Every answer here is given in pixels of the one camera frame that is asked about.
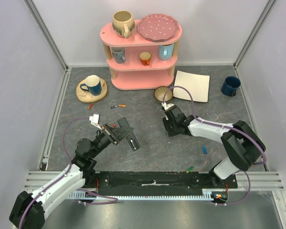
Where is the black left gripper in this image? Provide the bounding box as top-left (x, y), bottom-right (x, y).
top-left (90, 123), bottom-right (133, 158)

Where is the black remote control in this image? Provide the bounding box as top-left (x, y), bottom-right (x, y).
top-left (117, 117), bottom-right (141, 151)

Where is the dark battery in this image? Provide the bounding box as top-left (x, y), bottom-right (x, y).
top-left (130, 139), bottom-right (136, 150)

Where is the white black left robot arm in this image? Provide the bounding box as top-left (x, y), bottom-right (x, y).
top-left (9, 119), bottom-right (135, 229)

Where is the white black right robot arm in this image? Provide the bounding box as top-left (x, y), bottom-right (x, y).
top-left (162, 103), bottom-right (266, 188)

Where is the brown ceramic bowl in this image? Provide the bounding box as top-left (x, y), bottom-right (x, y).
top-left (154, 86), bottom-right (173, 103)

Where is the blue battery right side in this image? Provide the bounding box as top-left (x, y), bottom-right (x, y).
top-left (202, 146), bottom-right (207, 155)

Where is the white square plate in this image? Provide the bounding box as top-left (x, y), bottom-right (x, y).
top-left (173, 70), bottom-right (210, 103)

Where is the green yellow battery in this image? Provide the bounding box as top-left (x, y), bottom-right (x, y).
top-left (186, 166), bottom-right (194, 173)

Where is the round beige patterned plate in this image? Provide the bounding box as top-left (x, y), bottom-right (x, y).
top-left (76, 78), bottom-right (108, 103)

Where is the teal mug cream inside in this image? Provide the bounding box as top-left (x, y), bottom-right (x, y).
top-left (80, 75), bottom-right (102, 96)

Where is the dark blue mug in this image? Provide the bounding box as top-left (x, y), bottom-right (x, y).
top-left (221, 76), bottom-right (241, 97)

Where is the pink three-tier shelf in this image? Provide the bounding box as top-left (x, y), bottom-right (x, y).
top-left (100, 23), bottom-right (183, 90)

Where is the light blue mug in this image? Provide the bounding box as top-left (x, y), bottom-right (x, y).
top-left (158, 43), bottom-right (174, 61)

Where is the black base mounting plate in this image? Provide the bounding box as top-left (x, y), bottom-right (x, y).
top-left (84, 171), bottom-right (238, 189)

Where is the small orange cup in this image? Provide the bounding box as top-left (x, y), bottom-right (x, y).
top-left (139, 51), bottom-right (152, 66)

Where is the grey blue mug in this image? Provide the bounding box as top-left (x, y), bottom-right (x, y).
top-left (111, 47), bottom-right (126, 64)

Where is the pink polka dot plate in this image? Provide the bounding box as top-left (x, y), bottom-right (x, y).
top-left (137, 13), bottom-right (180, 42)

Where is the beige ceramic mug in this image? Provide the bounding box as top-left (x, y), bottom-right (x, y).
top-left (112, 10), bottom-right (135, 38)

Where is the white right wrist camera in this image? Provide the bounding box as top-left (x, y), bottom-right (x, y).
top-left (162, 102), bottom-right (176, 120)

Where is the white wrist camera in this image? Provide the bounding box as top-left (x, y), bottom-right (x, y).
top-left (162, 102), bottom-right (176, 120)
top-left (89, 114), bottom-right (102, 130)

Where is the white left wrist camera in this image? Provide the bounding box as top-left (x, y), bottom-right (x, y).
top-left (89, 114), bottom-right (102, 130)

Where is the white slotted cable duct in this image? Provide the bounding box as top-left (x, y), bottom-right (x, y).
top-left (66, 190), bottom-right (214, 201)

